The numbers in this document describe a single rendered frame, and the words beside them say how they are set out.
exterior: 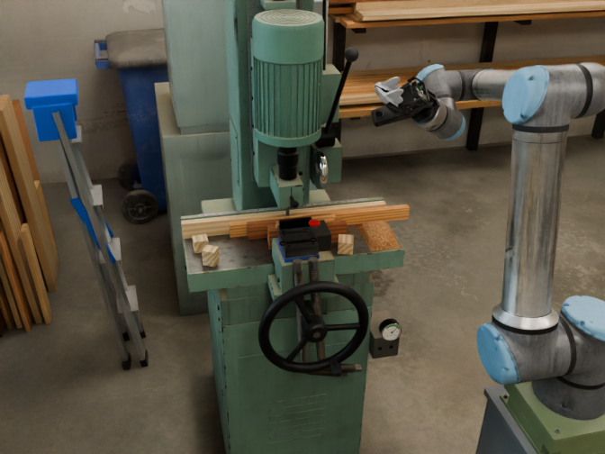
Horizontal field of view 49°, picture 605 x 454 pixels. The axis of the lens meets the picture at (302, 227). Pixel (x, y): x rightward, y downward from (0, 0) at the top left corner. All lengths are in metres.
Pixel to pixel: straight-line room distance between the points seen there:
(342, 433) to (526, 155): 1.18
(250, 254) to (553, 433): 0.89
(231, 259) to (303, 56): 0.57
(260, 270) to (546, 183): 0.75
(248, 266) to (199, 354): 1.14
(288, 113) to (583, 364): 0.93
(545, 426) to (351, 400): 0.65
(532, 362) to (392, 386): 1.16
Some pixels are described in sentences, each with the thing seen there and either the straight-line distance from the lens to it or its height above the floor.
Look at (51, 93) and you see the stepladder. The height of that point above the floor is 1.16.
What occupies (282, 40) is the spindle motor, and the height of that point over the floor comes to 1.47.
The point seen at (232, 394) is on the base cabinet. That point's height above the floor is 0.45.
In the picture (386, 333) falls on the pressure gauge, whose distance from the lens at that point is 1.93.
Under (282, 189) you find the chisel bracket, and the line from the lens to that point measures 1.78.
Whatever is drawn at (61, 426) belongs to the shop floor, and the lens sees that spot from 2.68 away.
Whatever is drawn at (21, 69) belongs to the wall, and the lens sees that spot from 4.07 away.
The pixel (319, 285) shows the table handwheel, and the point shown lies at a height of 0.95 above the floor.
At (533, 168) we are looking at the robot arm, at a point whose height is 1.29.
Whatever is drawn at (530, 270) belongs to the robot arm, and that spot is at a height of 1.06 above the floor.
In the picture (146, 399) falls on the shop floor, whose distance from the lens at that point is 2.70.
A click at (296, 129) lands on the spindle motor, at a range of 1.68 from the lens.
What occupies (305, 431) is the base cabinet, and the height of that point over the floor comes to 0.24.
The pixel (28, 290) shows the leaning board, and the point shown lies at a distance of 3.06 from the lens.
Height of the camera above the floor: 1.90
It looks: 31 degrees down
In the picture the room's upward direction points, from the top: 1 degrees clockwise
